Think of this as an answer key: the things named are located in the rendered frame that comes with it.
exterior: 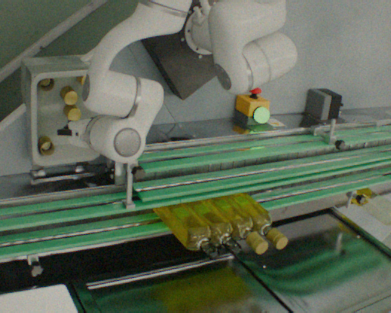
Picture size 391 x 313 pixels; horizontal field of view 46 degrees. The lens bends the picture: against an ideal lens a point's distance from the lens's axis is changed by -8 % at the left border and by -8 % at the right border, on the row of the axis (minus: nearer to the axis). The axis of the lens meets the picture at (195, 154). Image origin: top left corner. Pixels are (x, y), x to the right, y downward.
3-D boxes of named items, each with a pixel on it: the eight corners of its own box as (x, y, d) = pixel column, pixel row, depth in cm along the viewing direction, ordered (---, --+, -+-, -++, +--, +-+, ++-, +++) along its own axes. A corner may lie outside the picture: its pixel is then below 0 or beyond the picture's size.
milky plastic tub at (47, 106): (27, 153, 118) (33, 168, 111) (25, 65, 109) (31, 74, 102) (91, 145, 126) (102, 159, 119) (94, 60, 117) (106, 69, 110)
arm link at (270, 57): (264, 54, 113) (307, 74, 101) (216, 74, 110) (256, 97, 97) (256, 16, 108) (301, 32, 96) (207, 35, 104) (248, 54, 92)
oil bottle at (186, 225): (152, 210, 127) (191, 255, 111) (153, 191, 125) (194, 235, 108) (172, 207, 130) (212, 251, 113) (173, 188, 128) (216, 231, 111)
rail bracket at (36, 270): (19, 257, 114) (30, 291, 104) (17, 234, 111) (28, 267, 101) (34, 255, 116) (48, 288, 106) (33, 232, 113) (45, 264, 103)
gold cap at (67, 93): (59, 86, 113) (64, 91, 110) (74, 85, 115) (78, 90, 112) (59, 100, 115) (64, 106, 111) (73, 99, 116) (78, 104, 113)
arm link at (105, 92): (177, 6, 85) (138, 112, 92) (111, -14, 79) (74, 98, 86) (195, 16, 79) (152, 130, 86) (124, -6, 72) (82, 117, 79)
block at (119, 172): (103, 174, 124) (112, 186, 118) (103, 138, 120) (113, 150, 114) (115, 171, 125) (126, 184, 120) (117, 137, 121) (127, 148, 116)
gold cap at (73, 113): (62, 103, 115) (67, 109, 112) (77, 101, 117) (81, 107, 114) (62, 117, 117) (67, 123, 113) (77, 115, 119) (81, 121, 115)
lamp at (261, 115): (251, 121, 138) (257, 125, 136) (253, 106, 137) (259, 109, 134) (264, 120, 141) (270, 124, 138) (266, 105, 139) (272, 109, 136)
